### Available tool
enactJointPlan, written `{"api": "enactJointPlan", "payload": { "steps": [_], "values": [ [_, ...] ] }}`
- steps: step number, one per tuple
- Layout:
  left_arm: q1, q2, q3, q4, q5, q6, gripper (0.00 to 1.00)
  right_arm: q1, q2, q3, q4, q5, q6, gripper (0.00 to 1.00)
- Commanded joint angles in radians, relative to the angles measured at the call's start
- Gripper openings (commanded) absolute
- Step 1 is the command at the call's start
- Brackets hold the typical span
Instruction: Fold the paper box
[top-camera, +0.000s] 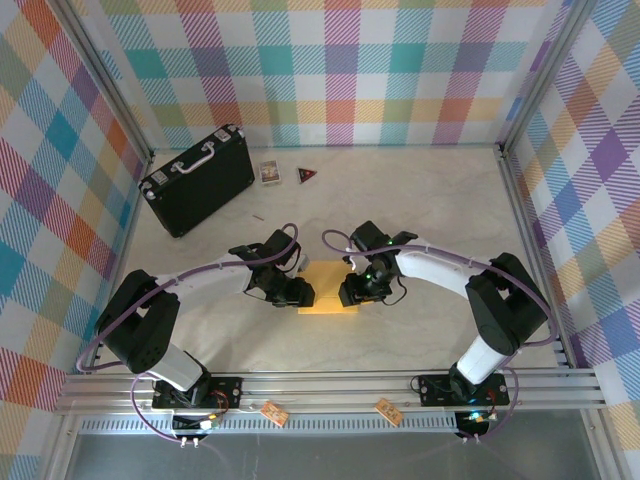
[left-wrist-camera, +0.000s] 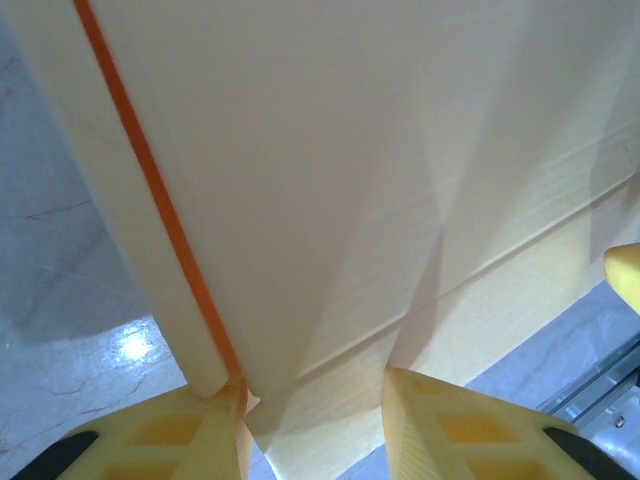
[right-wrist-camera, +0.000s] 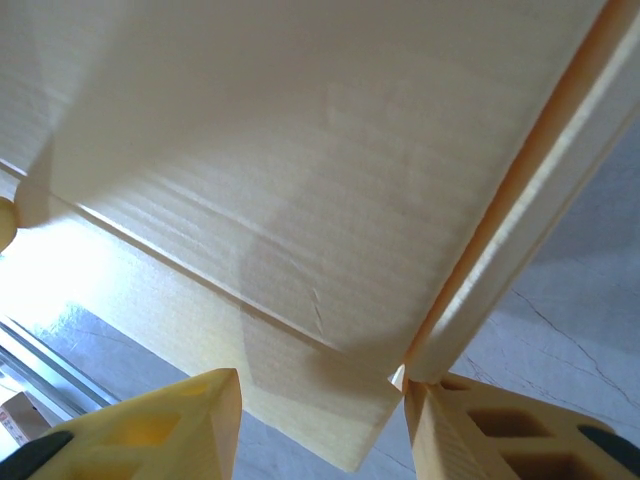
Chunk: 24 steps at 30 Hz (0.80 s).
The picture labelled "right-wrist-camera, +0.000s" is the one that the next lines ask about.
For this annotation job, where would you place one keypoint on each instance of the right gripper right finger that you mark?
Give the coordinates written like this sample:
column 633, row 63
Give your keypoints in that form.
column 500, row 440

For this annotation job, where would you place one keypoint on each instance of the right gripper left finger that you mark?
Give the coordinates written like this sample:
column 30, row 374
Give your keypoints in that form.
column 165, row 435

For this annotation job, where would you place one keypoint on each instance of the yellow paper box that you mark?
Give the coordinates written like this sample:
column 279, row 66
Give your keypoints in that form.
column 300, row 175

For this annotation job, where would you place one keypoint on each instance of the orange paper tag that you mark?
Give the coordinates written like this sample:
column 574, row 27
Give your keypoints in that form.
column 20, row 420

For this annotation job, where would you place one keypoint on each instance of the aluminium rail beam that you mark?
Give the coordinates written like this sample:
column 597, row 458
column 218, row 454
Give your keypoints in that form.
column 50, row 370

